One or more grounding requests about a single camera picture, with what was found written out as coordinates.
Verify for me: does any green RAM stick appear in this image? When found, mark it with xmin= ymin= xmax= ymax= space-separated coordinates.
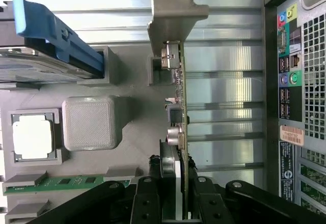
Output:
xmin=5 ymin=174 xmax=131 ymax=194

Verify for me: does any grey parts rack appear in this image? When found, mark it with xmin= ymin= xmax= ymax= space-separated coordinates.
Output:
xmin=0 ymin=45 xmax=188 ymax=224

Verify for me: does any silver CPU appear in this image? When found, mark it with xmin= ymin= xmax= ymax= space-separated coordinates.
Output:
xmin=11 ymin=114 xmax=56 ymax=160

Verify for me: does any open grey PC case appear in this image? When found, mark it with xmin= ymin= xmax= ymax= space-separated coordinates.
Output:
xmin=261 ymin=0 xmax=326 ymax=216

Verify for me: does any silver hard disk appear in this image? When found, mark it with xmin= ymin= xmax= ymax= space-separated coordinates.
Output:
xmin=0 ymin=1 xmax=102 ymax=83

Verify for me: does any blue disk caddy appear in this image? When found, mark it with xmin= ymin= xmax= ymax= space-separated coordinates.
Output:
xmin=12 ymin=0 xmax=105 ymax=78

